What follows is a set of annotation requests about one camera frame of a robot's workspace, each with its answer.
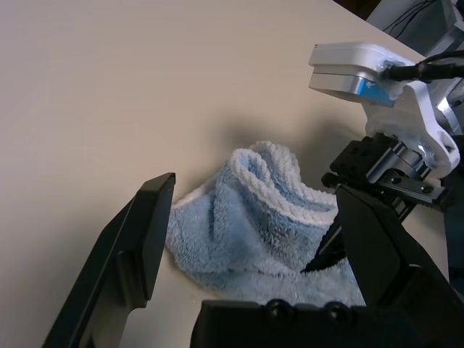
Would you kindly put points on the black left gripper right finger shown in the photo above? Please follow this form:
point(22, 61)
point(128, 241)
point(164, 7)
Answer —
point(384, 253)

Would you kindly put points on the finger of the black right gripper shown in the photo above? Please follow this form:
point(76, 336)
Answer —
point(457, 246)

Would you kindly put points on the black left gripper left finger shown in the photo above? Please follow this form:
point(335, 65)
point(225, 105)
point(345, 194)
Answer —
point(123, 253)

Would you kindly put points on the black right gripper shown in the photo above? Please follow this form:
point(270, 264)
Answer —
point(366, 163)

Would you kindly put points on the light blue terry rag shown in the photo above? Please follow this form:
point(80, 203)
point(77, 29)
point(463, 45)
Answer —
point(235, 235)

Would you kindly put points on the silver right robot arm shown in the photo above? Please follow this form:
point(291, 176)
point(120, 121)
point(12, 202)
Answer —
point(453, 40)

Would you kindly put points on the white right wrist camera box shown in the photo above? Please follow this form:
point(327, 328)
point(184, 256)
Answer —
point(344, 58)

